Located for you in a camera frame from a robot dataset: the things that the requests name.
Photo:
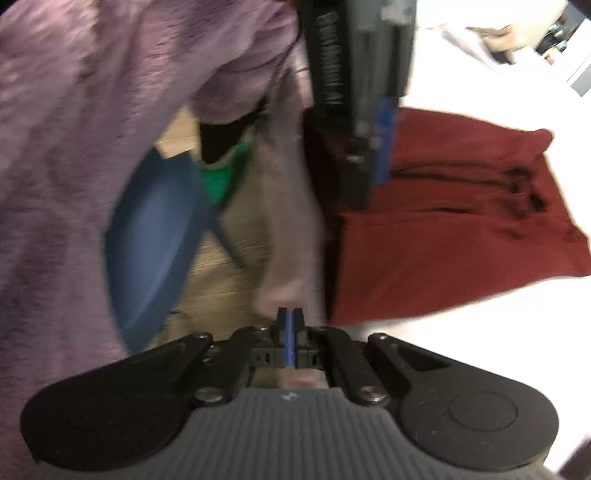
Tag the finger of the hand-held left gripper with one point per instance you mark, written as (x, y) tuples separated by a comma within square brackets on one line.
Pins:
[(358, 175), (384, 143)]

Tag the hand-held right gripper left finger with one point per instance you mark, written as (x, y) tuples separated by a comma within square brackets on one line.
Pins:
[(281, 337)]

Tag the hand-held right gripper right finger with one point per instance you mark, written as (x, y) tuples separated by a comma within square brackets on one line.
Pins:
[(298, 337)]

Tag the maroon sweater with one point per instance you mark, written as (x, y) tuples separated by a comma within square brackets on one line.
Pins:
[(452, 230)]

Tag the grey garment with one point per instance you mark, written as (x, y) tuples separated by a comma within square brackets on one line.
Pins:
[(466, 46)]

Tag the green fabric item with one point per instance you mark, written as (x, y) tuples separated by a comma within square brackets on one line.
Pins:
[(221, 182)]

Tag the black pouch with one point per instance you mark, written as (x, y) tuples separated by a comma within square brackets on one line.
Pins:
[(221, 141)]

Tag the brown striped garment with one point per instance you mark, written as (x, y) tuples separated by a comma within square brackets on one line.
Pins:
[(505, 39)]

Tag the blue plastic chair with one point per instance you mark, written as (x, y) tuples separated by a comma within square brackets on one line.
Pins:
[(157, 244)]

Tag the purple fleece robe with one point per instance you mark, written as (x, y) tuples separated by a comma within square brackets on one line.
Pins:
[(92, 138)]

